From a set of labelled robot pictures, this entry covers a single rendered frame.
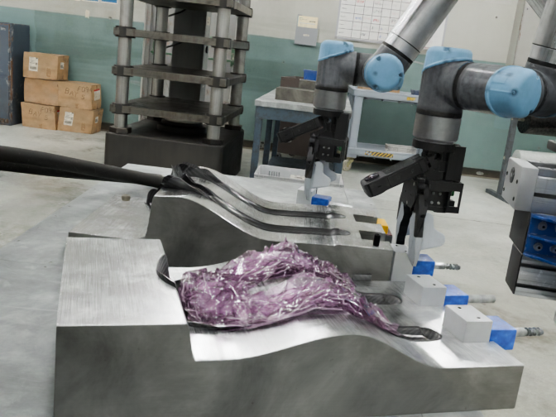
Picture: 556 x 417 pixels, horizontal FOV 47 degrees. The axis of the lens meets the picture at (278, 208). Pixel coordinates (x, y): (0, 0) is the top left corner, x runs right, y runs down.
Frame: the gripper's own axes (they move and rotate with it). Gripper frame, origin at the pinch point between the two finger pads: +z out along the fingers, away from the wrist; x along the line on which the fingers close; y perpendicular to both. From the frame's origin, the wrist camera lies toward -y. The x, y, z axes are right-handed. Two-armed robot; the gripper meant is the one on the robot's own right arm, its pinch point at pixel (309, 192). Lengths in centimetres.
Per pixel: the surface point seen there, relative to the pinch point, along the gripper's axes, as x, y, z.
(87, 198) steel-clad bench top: -23, -45, 4
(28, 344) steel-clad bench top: -88, -13, 5
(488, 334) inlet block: -71, 38, -2
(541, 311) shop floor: 196, 90, 85
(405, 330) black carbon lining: -72, 29, -1
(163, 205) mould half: -60, -10, -7
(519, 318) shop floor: 179, 78, 85
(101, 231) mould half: -60, -20, -1
